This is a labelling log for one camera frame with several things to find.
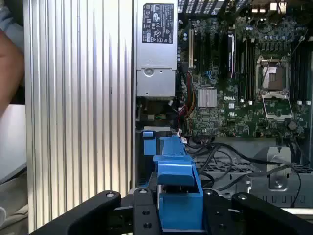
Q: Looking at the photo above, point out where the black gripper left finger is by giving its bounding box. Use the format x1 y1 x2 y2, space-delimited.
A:
29 188 162 235

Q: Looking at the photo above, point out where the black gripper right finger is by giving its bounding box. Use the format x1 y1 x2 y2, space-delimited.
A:
202 188 313 235

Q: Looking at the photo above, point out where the hard disk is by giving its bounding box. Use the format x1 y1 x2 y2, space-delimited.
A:
153 135 205 233

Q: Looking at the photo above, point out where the grey metal disk bay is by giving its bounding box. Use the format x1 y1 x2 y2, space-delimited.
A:
193 146 313 209

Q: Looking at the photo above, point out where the blue disk carrier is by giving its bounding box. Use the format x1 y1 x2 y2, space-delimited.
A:
141 131 161 156

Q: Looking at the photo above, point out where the black RAM slot row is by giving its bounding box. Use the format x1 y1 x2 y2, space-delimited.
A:
290 41 310 103
238 36 255 102

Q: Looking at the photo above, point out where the white expansion slot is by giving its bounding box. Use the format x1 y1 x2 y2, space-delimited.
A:
188 28 195 69

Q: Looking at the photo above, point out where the black open PC case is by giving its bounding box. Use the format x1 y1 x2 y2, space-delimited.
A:
132 0 313 235

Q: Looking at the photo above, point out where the green motherboard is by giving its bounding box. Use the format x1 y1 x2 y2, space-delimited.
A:
177 0 313 138

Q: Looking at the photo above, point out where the metal socket cover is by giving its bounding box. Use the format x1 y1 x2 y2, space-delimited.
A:
261 91 293 121

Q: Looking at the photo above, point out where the silver chipset heatsink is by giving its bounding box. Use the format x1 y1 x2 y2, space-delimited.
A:
197 88 218 108

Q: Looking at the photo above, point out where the silver power supply unit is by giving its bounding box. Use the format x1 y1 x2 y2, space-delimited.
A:
135 0 178 98

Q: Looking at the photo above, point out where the CPU socket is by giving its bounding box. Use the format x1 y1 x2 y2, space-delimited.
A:
255 55 291 97

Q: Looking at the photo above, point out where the thin locking lever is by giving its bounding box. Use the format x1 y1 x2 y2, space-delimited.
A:
262 56 274 83

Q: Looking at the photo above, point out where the white flat panel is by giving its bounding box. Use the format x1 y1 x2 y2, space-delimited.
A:
0 104 27 184

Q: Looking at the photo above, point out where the pale shirt sleeve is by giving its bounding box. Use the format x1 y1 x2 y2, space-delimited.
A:
0 0 24 34

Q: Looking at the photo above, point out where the long black wire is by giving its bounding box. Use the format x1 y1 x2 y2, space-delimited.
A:
185 141 304 209

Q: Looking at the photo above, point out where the looped black wire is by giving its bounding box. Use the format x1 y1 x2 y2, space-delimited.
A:
195 146 245 191

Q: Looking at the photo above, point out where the red yellow wire bundle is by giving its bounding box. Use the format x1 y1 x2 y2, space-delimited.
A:
177 70 198 137

